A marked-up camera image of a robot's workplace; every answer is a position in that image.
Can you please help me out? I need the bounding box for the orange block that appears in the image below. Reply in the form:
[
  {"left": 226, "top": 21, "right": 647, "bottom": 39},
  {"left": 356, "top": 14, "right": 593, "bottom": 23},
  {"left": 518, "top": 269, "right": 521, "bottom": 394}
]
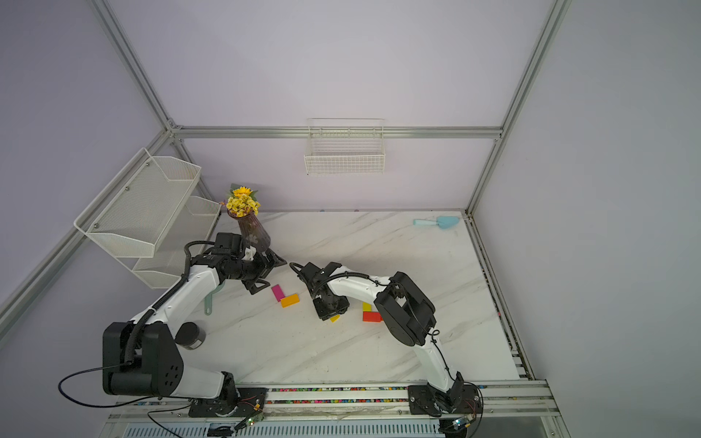
[{"left": 280, "top": 294, "right": 300, "bottom": 308}]

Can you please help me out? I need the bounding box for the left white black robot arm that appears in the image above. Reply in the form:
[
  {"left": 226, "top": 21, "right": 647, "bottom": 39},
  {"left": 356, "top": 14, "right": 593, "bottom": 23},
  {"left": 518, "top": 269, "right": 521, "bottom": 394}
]
[{"left": 97, "top": 233, "right": 286, "bottom": 410}]

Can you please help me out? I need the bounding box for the upper white mesh shelf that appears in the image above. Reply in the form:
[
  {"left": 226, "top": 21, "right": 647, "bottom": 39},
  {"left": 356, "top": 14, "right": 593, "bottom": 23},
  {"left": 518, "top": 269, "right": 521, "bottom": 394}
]
[{"left": 74, "top": 149, "right": 201, "bottom": 258}]

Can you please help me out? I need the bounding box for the white wire wall basket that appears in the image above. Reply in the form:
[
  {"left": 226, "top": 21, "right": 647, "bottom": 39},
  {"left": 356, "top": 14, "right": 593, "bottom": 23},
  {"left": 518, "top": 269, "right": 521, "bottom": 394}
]
[{"left": 304, "top": 118, "right": 386, "bottom": 176}]

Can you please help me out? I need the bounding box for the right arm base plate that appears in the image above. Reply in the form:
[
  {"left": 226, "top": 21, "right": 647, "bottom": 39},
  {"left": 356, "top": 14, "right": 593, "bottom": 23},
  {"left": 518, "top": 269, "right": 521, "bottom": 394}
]
[{"left": 407, "top": 383, "right": 484, "bottom": 417}]

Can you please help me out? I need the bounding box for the teal scoop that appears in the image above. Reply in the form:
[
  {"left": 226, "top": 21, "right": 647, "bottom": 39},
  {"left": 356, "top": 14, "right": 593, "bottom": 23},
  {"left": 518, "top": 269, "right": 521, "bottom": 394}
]
[{"left": 413, "top": 216, "right": 461, "bottom": 230}]

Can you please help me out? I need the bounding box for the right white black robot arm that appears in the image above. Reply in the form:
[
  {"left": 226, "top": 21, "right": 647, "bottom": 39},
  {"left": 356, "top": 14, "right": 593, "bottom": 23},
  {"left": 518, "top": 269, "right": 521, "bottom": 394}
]
[{"left": 307, "top": 266, "right": 465, "bottom": 414}]

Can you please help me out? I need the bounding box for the magenta block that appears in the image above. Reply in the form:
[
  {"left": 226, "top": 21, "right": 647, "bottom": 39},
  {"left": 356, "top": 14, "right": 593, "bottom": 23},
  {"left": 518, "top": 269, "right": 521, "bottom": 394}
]
[{"left": 271, "top": 285, "right": 286, "bottom": 302}]

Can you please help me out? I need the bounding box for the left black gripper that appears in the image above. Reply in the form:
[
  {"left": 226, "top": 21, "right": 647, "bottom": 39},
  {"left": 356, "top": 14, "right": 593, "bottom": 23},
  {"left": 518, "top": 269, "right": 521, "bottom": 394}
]
[{"left": 229, "top": 249, "right": 287, "bottom": 296}]

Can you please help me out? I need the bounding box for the dark glass vase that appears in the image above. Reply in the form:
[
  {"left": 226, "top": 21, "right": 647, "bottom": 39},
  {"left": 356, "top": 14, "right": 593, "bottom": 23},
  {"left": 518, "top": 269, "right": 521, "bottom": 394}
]
[{"left": 237, "top": 214, "right": 271, "bottom": 253}]

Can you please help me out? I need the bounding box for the yellow flower bouquet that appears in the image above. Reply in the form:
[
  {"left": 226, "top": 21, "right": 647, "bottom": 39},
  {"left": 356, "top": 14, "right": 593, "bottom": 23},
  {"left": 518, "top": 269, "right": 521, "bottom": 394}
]
[{"left": 224, "top": 184, "right": 260, "bottom": 218}]

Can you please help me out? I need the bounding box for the black round cylinder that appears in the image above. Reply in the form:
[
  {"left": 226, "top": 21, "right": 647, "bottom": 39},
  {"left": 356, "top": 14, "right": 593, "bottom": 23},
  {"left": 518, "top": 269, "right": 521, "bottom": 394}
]
[{"left": 175, "top": 321, "right": 206, "bottom": 350}]

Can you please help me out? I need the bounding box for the aluminium front rail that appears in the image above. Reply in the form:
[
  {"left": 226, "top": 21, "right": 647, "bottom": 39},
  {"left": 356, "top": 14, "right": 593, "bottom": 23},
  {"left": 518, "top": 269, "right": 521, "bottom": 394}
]
[{"left": 105, "top": 380, "right": 562, "bottom": 426}]

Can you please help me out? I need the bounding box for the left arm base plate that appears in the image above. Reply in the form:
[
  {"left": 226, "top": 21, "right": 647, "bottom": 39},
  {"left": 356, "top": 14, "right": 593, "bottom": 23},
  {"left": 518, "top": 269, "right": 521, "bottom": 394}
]
[{"left": 188, "top": 387, "right": 268, "bottom": 418}]

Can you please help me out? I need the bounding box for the red block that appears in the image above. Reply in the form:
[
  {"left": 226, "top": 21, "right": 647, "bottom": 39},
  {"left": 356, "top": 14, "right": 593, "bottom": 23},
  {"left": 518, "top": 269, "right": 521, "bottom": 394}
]
[{"left": 363, "top": 311, "right": 383, "bottom": 323}]

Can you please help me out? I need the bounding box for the lower white mesh shelf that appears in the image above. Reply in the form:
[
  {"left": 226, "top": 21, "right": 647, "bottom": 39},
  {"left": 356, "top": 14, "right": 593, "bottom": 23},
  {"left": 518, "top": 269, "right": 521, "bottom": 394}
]
[{"left": 131, "top": 196, "right": 220, "bottom": 289}]

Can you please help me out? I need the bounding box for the white mesh shelf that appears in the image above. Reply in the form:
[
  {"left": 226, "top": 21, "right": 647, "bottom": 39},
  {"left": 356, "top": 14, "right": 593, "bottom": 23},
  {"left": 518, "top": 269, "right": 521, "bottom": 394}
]
[
  {"left": 131, "top": 196, "right": 220, "bottom": 289},
  {"left": 74, "top": 149, "right": 201, "bottom": 258}
]

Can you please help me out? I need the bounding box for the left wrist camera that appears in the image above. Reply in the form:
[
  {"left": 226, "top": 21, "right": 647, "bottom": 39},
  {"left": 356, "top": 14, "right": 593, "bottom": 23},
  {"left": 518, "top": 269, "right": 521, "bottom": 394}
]
[{"left": 212, "top": 233, "right": 257, "bottom": 261}]

